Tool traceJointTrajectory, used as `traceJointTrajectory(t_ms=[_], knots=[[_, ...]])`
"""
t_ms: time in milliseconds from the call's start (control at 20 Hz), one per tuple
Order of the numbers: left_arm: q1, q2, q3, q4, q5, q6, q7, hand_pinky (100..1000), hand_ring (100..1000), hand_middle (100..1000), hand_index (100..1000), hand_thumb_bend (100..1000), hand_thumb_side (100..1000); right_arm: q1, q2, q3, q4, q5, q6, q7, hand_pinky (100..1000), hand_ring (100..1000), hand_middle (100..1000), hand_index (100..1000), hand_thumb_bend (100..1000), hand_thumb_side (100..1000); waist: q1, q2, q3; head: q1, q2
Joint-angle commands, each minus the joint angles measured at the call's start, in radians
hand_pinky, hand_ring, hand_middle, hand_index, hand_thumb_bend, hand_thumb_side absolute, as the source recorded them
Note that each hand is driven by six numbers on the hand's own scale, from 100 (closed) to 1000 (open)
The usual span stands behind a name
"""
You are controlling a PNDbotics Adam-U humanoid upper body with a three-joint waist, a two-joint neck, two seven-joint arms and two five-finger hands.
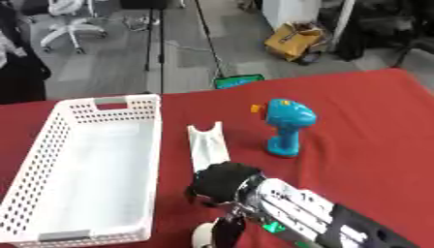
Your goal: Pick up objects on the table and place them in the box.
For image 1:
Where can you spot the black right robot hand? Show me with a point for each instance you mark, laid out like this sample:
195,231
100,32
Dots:
223,184

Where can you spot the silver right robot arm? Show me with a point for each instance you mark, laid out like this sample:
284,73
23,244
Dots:
316,214

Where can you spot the green box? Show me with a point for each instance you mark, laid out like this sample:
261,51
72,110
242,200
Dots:
239,81

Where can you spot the white flat plastic piece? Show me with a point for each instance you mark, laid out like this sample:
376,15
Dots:
208,147

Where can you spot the white round object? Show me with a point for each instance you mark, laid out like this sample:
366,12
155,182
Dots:
202,235

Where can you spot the blue toy drill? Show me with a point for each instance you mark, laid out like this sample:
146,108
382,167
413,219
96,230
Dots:
287,124

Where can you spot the white perforated plastic basket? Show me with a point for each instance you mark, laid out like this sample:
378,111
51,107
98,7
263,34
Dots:
90,168

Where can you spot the black tripod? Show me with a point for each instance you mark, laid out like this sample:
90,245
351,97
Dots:
169,38

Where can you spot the yellow bag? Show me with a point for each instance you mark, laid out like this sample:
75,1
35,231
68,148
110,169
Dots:
294,40

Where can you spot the white office chair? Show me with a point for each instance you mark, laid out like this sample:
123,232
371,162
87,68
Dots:
70,22

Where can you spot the person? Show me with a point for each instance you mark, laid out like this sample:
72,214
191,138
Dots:
20,61

